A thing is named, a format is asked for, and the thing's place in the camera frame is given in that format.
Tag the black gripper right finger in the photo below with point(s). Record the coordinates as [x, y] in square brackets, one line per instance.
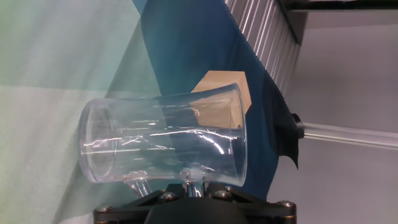
[267, 213]

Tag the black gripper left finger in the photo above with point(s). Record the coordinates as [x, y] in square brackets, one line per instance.
[124, 213]

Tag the clear glass cup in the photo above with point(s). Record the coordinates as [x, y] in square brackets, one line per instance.
[140, 143]

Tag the wooden cube block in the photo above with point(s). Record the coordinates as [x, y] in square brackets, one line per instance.
[224, 79]

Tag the teal white blue tablecloth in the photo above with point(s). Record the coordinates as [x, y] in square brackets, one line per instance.
[62, 62]

